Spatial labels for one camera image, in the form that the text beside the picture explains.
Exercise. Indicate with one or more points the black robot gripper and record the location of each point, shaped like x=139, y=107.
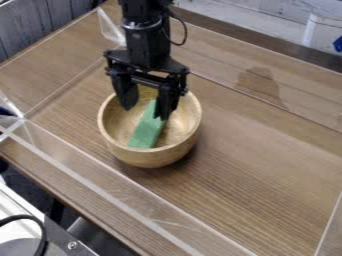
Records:
x=161, y=73

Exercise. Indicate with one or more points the green rectangular block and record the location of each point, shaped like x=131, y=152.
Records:
x=149, y=129

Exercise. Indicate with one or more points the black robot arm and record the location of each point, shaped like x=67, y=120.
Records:
x=147, y=29

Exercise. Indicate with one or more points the brown wooden bowl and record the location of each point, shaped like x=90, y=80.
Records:
x=117, y=124

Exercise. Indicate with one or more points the white container in background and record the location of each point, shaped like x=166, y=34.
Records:
x=321, y=32

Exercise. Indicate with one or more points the blue object at right edge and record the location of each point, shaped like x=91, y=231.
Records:
x=337, y=44

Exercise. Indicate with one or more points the clear acrylic corner bracket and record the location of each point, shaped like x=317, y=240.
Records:
x=110, y=30

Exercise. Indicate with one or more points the clear acrylic bracket left edge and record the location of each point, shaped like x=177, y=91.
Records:
x=11, y=116

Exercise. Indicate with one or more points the grey metal bracket with screw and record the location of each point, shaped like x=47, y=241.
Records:
x=62, y=243

